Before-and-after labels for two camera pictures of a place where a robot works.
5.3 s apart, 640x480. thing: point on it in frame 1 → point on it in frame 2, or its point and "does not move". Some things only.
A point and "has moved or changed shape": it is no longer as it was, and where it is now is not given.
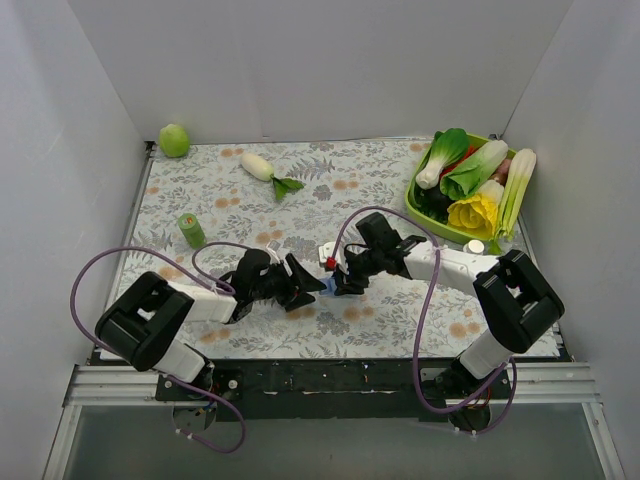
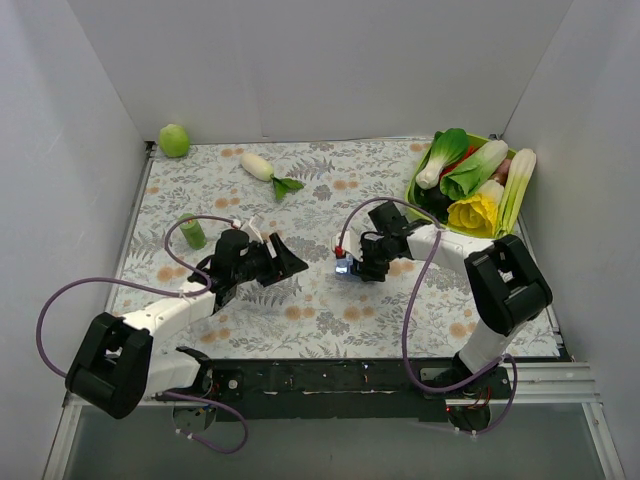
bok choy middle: (464, 176) does not move
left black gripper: (288, 281) → (273, 260)
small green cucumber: (192, 230) does not move
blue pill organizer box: (330, 287) has moved or changed shape
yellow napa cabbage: (476, 215) does not move
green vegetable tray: (460, 185) does not move
